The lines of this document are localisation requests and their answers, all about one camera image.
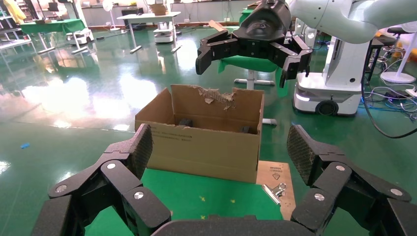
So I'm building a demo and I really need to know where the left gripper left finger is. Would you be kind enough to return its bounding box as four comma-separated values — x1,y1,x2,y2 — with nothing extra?
30,123,172,236

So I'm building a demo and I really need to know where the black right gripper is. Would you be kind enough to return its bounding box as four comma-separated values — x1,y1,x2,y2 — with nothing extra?
195,0,313,89

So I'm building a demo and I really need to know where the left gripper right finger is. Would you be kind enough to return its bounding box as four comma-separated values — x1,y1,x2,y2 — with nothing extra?
286,124,417,236

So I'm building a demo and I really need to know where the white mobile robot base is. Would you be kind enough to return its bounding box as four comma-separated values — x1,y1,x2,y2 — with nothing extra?
66,29,94,46

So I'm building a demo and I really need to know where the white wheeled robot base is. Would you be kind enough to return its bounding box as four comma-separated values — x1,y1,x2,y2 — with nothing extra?
292,34,370,116

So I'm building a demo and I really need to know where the shallow cardboard tray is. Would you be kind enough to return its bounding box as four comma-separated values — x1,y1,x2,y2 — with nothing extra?
208,20,234,35

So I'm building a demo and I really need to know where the flat printed cardboard sheet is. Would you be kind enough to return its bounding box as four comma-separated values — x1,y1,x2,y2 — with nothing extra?
255,160,297,221

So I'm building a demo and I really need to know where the large open cardboard carton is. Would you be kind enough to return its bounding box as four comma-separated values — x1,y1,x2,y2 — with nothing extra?
134,85,265,184

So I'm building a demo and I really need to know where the cardboard box on desk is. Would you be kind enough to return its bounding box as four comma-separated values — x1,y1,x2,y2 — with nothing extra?
149,3,168,16

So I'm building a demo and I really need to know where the small green covered table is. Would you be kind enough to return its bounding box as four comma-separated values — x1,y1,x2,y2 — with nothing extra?
239,9,255,26

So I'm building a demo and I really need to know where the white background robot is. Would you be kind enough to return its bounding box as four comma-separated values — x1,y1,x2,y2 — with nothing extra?
293,18,317,50

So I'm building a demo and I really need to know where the metal binder clip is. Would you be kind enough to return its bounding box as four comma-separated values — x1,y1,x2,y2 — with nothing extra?
261,183,287,205

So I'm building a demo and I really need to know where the green table cloth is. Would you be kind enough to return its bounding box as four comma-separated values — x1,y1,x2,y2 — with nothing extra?
85,168,283,236

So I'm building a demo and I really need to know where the white mobile base under desk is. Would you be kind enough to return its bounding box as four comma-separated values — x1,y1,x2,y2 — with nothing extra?
153,22,174,44

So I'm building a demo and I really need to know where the black power strip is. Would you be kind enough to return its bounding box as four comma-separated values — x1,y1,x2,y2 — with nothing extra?
384,91,408,100

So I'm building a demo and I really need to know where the white desk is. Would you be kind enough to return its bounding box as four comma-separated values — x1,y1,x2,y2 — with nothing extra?
117,11,182,55

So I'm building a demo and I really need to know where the black tall stool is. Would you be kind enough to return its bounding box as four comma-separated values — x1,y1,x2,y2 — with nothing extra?
364,35,396,82

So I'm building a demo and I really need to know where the white standing fan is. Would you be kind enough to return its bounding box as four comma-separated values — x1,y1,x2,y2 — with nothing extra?
102,0,121,32

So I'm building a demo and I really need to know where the long green covered table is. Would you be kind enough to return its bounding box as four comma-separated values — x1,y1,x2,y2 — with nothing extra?
19,19,87,55

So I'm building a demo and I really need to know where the metal storage shelf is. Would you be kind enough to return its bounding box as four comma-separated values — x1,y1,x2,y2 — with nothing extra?
0,6,33,51

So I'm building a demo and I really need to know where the yellow hanging cloth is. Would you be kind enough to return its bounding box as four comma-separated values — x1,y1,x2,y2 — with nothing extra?
3,0,27,24

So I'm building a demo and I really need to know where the black hanging cable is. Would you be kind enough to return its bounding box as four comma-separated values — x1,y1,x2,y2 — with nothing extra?
359,42,417,140

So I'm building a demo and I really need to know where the tangled floor cable bundle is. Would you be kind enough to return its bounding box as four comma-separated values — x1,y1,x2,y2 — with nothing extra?
359,83,417,123

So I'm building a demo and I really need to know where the white pedestal fan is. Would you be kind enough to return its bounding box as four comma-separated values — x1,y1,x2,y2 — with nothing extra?
380,21,417,84

